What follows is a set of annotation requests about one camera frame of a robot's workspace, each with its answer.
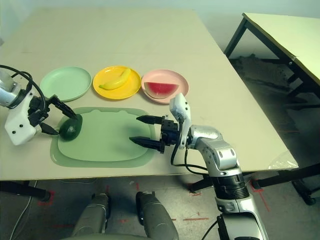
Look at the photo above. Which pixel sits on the red watermelon slice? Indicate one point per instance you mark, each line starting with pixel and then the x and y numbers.
pixel 161 89

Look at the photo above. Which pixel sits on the dark green avocado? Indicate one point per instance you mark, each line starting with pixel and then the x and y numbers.
pixel 71 128

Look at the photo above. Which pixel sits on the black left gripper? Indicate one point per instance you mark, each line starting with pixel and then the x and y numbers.
pixel 38 110

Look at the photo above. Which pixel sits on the beige side table black legs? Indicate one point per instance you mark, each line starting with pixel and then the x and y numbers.
pixel 282 32

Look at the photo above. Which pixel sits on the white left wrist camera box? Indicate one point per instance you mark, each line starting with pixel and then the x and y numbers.
pixel 17 125

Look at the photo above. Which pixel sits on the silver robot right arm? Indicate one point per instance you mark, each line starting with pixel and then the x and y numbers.
pixel 222 155

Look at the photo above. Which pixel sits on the yellow plate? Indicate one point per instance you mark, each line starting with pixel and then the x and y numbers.
pixel 110 93

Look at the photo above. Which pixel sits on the green cutting board tray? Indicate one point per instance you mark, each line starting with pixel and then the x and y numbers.
pixel 105 145

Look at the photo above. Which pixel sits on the yellow banana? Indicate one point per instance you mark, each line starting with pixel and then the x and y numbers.
pixel 115 83

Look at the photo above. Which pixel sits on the grey robot torso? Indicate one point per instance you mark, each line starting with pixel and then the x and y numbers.
pixel 87 237

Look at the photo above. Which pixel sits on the mint green plate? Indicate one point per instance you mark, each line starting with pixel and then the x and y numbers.
pixel 66 83

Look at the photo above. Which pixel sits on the clear plastic bag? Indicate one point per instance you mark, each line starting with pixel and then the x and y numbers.
pixel 283 162

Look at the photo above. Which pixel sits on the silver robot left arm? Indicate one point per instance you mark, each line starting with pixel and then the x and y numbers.
pixel 6 96

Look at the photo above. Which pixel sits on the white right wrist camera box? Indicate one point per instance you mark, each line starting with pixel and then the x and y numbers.
pixel 180 107

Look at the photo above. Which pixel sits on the grey robot leg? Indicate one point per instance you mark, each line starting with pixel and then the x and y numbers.
pixel 156 217
pixel 92 215

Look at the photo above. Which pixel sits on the grey robot left leg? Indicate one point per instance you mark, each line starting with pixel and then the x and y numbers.
pixel 92 215

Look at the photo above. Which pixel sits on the grey robot right leg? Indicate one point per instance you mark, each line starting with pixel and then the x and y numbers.
pixel 156 217

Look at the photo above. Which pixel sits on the black table leg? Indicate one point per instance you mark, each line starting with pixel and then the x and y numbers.
pixel 25 190
pixel 275 178

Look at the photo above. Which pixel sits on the pink plate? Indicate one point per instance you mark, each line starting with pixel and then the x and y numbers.
pixel 180 80

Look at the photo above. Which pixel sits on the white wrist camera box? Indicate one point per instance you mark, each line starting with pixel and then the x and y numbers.
pixel 17 125
pixel 180 107

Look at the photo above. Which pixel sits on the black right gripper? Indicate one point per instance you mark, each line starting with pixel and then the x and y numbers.
pixel 170 132

